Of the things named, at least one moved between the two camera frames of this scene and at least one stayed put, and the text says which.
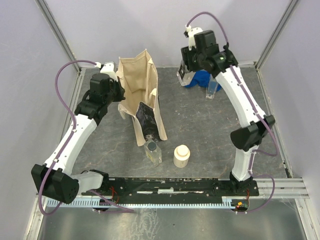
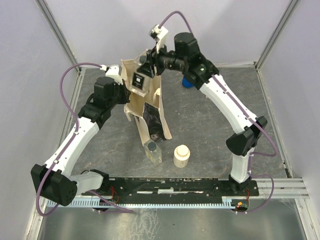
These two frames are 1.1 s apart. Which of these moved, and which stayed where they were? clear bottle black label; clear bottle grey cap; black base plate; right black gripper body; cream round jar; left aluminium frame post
Moved: clear bottle black label; right black gripper body
Stayed: black base plate; cream round jar; left aluminium frame post; clear bottle grey cap
